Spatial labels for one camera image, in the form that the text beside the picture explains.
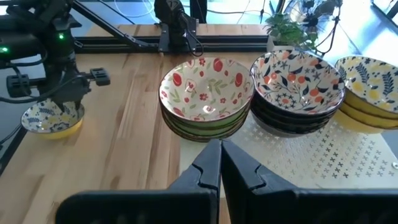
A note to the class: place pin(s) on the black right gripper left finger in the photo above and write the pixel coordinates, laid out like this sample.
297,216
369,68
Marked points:
174,205

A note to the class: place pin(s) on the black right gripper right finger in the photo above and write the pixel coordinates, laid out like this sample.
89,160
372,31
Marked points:
280,208

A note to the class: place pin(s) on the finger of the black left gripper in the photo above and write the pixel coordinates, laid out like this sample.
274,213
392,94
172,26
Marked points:
61,107
77,105

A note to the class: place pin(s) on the black bowl with orange flowers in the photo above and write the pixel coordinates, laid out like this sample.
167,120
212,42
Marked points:
295,81
295,125
295,132
295,119

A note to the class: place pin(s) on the patterned plate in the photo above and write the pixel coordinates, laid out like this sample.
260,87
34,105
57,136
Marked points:
205,87

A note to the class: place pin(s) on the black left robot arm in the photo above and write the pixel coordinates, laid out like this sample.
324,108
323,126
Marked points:
59,46

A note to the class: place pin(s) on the white perforated metal shelf riser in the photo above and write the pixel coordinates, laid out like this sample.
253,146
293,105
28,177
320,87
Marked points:
311,155

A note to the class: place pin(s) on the green potted plant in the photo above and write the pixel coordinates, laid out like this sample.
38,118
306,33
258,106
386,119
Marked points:
286,31

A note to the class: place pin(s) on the black floor fan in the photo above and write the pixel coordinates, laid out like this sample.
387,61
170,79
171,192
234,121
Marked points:
311,18

